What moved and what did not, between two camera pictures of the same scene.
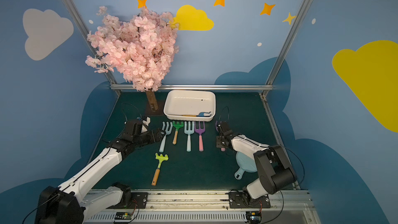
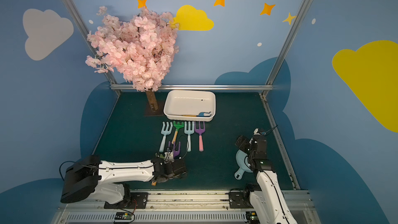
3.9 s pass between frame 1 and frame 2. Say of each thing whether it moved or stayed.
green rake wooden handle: stayed
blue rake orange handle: stayed
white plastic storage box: stayed
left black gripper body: moved
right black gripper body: moved
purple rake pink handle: moved
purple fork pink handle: stayed
